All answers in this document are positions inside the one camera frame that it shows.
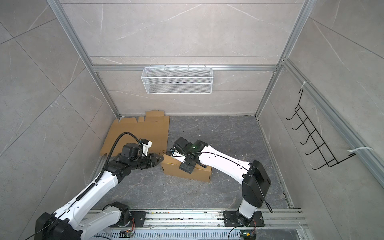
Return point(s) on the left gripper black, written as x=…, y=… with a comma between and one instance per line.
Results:
x=152, y=161

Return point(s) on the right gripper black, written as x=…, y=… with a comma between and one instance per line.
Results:
x=186, y=168

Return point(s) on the brown cardboard box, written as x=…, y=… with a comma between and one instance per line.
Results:
x=154, y=126
x=173, y=167

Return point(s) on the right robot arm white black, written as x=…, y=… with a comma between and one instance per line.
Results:
x=252, y=176

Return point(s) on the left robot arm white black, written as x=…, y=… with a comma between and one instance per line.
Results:
x=69, y=223

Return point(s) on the white zip tie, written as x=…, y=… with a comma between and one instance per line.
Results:
x=360, y=148

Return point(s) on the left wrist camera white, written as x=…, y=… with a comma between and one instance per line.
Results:
x=146, y=145

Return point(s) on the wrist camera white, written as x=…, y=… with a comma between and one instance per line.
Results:
x=146, y=145
x=176, y=155

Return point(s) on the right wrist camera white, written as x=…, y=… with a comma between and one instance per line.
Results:
x=176, y=155

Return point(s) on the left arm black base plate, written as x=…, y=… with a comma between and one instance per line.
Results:
x=135, y=219

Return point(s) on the white wire mesh basket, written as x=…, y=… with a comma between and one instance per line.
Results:
x=177, y=80

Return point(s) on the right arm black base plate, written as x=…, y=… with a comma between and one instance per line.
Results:
x=235, y=219

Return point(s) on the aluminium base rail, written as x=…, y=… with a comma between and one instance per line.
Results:
x=208, y=224

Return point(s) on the black wire hook rack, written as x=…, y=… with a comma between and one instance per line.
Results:
x=313, y=134

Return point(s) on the aluminium frame profiles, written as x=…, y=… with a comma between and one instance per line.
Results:
x=367, y=156

